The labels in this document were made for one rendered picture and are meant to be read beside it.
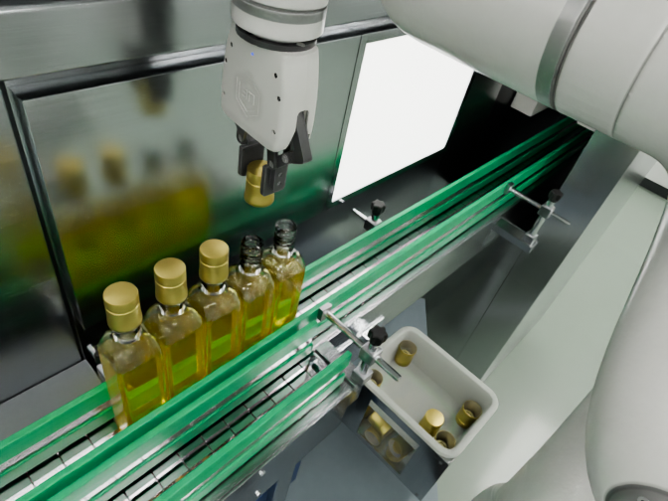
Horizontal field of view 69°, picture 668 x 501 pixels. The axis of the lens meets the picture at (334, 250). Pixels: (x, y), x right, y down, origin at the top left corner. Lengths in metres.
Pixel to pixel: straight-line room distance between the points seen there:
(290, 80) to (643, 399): 0.35
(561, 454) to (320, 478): 0.71
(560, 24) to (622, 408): 0.18
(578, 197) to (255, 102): 1.09
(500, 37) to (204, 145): 0.45
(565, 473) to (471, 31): 0.31
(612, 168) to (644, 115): 1.12
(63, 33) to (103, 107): 0.08
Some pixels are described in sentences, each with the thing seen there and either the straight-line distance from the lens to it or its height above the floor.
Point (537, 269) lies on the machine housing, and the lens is 1.58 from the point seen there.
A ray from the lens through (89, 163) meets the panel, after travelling 0.60.
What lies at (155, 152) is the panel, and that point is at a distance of 0.63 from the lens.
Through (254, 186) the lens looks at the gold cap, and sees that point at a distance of 0.56.
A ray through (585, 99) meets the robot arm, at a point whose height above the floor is 1.65.
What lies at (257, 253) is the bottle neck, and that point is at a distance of 0.63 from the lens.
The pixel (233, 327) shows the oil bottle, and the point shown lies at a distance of 0.68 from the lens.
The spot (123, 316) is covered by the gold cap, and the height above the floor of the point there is 1.31.
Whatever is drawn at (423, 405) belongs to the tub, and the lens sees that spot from 0.98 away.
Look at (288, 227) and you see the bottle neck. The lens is 0.67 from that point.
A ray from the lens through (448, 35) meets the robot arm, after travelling 0.32.
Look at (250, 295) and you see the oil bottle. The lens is 0.66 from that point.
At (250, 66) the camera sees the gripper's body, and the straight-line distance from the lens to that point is 0.49.
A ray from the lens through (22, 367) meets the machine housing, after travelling 0.81.
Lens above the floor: 1.74
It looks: 42 degrees down
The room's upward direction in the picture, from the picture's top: 14 degrees clockwise
